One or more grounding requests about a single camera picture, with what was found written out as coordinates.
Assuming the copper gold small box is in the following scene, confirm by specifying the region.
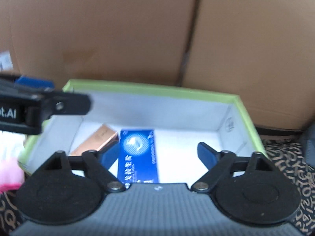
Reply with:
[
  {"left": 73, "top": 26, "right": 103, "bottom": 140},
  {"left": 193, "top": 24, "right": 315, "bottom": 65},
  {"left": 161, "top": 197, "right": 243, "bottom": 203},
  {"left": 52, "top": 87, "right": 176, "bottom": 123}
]
[{"left": 69, "top": 124, "right": 118, "bottom": 156}]

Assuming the white shipping label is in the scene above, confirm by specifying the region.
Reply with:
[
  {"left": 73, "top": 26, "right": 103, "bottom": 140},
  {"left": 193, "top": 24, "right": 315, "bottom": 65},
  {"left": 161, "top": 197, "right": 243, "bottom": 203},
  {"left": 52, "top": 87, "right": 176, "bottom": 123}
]
[{"left": 0, "top": 51, "right": 13, "bottom": 71}]

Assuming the light green cardboard box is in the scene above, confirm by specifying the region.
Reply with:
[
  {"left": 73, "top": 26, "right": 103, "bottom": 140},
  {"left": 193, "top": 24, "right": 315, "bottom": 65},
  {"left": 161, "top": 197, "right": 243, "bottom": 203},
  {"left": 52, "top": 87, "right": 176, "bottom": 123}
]
[{"left": 18, "top": 79, "right": 264, "bottom": 185}]

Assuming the black tan lettered mat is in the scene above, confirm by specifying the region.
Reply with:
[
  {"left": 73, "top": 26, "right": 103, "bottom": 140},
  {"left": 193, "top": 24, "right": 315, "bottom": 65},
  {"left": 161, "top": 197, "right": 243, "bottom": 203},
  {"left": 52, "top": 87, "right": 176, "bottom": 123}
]
[{"left": 1, "top": 139, "right": 314, "bottom": 235}]

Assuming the large brown cardboard box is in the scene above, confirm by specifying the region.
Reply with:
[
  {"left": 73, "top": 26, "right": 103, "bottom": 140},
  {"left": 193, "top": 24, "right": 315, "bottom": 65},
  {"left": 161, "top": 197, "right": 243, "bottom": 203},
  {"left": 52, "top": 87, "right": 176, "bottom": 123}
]
[{"left": 1, "top": 0, "right": 314, "bottom": 129}]

